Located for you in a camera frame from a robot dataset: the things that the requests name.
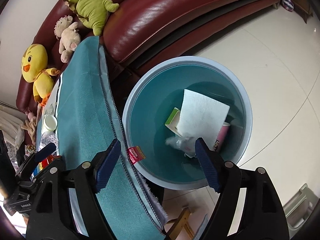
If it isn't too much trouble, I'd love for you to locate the clear plastic bag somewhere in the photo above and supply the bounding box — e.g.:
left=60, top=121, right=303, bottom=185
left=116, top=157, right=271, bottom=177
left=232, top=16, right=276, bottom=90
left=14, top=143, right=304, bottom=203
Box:
left=165, top=136, right=196, bottom=158

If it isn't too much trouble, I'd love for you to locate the white paper napkin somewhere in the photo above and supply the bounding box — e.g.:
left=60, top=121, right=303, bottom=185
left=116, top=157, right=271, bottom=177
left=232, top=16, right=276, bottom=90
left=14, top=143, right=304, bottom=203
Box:
left=177, top=89, right=230, bottom=148

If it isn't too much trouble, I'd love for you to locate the blue round trash bin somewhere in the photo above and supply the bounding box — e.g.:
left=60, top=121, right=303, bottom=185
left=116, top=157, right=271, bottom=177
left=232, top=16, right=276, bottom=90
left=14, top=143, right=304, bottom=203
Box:
left=122, top=56, right=253, bottom=190

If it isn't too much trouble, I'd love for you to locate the clear plastic water bottle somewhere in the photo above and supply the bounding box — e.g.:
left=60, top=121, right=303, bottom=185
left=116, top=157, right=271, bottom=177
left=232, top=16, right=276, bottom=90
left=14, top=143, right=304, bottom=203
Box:
left=38, top=131, right=59, bottom=150

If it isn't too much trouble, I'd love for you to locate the pale green plastic box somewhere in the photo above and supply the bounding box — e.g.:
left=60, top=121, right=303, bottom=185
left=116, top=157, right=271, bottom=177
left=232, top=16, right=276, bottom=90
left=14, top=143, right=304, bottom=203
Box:
left=283, top=183, right=319, bottom=238

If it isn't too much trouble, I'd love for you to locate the tan giraffe plush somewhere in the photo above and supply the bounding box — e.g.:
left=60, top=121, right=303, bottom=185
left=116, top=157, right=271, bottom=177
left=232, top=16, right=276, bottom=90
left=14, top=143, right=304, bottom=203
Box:
left=21, top=107, right=42, bottom=145

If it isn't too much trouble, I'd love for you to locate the teal tablecloth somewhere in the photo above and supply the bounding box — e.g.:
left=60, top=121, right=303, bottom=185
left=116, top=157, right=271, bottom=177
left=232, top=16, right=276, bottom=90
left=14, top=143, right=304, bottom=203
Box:
left=52, top=36, right=167, bottom=239

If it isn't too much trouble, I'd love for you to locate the wooden stool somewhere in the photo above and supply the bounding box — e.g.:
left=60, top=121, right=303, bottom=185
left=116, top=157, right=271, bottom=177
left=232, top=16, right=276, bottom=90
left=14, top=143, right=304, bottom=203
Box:
left=165, top=207, right=195, bottom=239

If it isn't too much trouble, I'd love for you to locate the pink paper cup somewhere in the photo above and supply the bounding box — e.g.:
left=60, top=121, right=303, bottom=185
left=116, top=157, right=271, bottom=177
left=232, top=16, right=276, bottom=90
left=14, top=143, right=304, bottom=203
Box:
left=213, top=122, right=230, bottom=152

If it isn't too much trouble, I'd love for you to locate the yellow duck plush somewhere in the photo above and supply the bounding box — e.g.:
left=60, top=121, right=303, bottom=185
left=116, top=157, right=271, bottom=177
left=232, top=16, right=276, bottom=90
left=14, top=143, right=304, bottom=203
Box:
left=21, top=44, right=61, bottom=107

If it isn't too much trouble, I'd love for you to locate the open white green carton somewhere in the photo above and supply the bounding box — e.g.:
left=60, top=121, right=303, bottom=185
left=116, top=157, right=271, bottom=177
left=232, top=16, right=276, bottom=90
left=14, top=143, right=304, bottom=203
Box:
left=164, top=107, right=182, bottom=137

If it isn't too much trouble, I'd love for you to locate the beige plush lamb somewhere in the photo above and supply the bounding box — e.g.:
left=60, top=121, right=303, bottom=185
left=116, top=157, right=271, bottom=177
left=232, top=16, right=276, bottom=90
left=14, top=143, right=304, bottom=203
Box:
left=54, top=15, right=81, bottom=63

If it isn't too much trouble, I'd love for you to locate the green plush toy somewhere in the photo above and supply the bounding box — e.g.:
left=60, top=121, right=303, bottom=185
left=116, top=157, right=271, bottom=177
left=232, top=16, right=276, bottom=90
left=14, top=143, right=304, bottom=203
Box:
left=65, top=0, right=119, bottom=36

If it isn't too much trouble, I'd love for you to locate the dark red leather sofa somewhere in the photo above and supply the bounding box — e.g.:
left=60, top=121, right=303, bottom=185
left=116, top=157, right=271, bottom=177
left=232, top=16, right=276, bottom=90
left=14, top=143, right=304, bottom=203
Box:
left=15, top=0, right=288, bottom=113

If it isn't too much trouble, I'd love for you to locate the striped ball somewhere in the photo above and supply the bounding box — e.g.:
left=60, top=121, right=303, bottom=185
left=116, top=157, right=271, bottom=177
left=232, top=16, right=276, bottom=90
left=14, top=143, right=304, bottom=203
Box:
left=281, top=0, right=295, bottom=12

